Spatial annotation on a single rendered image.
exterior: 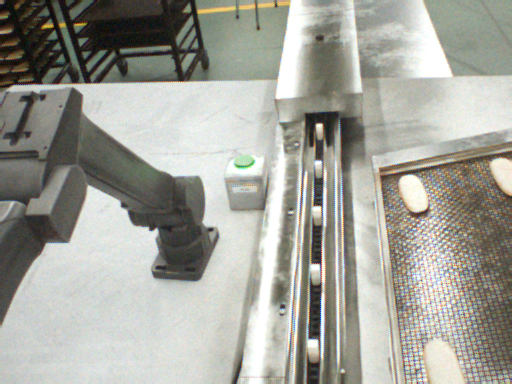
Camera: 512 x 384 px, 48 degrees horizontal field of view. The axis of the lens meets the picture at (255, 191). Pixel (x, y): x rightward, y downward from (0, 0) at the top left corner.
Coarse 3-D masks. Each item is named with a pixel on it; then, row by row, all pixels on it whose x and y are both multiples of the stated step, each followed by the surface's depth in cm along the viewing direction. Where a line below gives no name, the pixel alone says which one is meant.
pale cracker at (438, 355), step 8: (432, 344) 67; (440, 344) 66; (424, 352) 67; (432, 352) 66; (440, 352) 66; (448, 352) 65; (424, 360) 66; (432, 360) 65; (440, 360) 65; (448, 360) 64; (456, 360) 64; (432, 368) 64; (440, 368) 64; (448, 368) 63; (456, 368) 63; (432, 376) 63; (440, 376) 63; (448, 376) 63; (456, 376) 63
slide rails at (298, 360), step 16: (304, 160) 112; (304, 176) 108; (304, 192) 104; (304, 208) 100; (304, 224) 96; (304, 240) 93; (304, 256) 90; (304, 272) 87; (304, 288) 84; (336, 288) 84; (304, 304) 82; (336, 304) 81; (304, 320) 79; (336, 320) 79; (304, 336) 77; (336, 336) 76; (304, 352) 75; (320, 352) 75; (336, 352) 74; (304, 368) 73; (320, 368) 73; (336, 368) 72
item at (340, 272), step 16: (336, 112) 124; (336, 128) 118; (336, 144) 113; (336, 160) 109; (336, 176) 104; (336, 192) 100; (336, 208) 97; (336, 224) 93; (336, 240) 90; (336, 256) 87; (336, 272) 85
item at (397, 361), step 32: (416, 160) 96; (448, 160) 95; (384, 192) 94; (384, 224) 87; (416, 224) 85; (480, 224) 81; (384, 256) 82; (416, 256) 80; (448, 256) 78; (384, 288) 76
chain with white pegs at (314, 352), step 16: (320, 112) 129; (320, 128) 118; (320, 144) 119; (320, 160) 114; (320, 176) 108; (320, 192) 105; (320, 208) 96; (320, 224) 97; (320, 240) 94; (320, 256) 91; (320, 272) 88; (320, 288) 85; (320, 304) 83; (320, 320) 81
